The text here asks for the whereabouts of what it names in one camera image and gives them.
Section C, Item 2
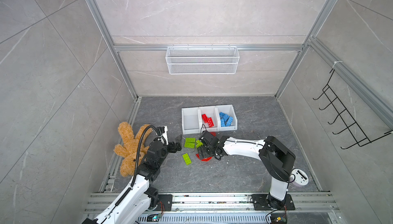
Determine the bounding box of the white left storage bin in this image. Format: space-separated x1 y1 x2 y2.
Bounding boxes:
181 107 202 135

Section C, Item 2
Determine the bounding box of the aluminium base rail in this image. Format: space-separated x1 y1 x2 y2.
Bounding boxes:
84 191 341 224

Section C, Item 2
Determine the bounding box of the green lego brick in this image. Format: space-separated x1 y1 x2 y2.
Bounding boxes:
184 142 195 149
185 138 196 144
195 140 203 148

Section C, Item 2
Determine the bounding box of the white wire mesh basket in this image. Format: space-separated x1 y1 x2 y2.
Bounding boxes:
165 46 240 74

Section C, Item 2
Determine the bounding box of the white right storage bin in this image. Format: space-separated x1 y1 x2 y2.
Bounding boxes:
215 105 238 131

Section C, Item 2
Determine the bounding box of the black wire hook rack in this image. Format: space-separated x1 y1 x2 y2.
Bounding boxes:
313 69 393 150

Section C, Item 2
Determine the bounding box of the brown teddy bear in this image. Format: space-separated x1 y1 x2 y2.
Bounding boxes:
114 122 149 177

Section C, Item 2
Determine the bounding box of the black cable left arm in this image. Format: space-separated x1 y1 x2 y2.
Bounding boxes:
130 125 160 188

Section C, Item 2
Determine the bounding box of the blue lego brick studs up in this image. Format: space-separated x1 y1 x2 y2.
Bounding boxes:
219 112 229 121

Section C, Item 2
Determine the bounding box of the white middle storage bin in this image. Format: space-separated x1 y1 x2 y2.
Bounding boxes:
198 106 220 132

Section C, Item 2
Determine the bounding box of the blue lego brick underside up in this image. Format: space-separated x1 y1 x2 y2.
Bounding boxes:
224 116 233 127

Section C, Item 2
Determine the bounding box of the green lego brick lone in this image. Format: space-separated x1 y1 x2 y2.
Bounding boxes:
182 153 192 165

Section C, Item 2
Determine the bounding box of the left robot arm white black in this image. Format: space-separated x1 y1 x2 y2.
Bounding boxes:
83 139 182 224

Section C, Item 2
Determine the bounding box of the red lego brick front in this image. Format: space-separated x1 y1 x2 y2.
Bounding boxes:
208 117 215 127

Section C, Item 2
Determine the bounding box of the red lego arch piece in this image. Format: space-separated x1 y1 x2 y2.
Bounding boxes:
195 154 212 161

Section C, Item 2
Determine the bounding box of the white tape roll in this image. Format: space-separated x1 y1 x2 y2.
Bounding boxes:
290 168 310 187

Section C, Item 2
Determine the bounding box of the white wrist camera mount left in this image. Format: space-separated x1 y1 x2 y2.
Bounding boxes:
157 126 168 145

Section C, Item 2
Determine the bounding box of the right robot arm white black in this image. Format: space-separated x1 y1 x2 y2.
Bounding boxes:
198 131 296 209

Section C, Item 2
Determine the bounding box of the white storage bin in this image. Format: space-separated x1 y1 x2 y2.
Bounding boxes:
198 106 220 132
215 105 238 131
181 107 202 135

